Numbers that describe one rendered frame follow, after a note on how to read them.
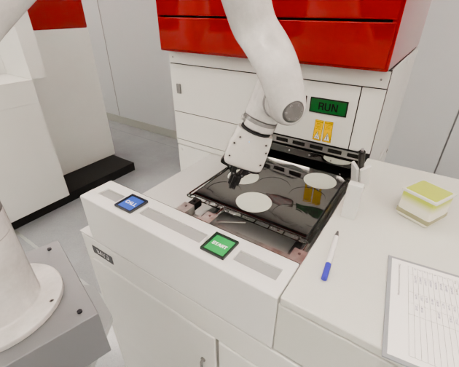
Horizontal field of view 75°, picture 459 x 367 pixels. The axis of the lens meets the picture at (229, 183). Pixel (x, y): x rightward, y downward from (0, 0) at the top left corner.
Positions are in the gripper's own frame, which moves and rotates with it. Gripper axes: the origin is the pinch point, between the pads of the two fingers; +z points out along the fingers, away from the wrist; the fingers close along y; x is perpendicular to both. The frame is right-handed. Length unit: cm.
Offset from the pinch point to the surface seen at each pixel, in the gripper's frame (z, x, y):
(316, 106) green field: -21.0, 24.5, 20.9
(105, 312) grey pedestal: 23.6, -28.8, -20.8
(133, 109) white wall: 110, 308, -87
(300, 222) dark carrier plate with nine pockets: 0.9, -9.4, 18.0
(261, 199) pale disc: 3.8, 1.2, 9.9
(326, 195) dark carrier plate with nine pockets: -2.7, 2.8, 27.6
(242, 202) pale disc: 5.6, -0.3, 4.7
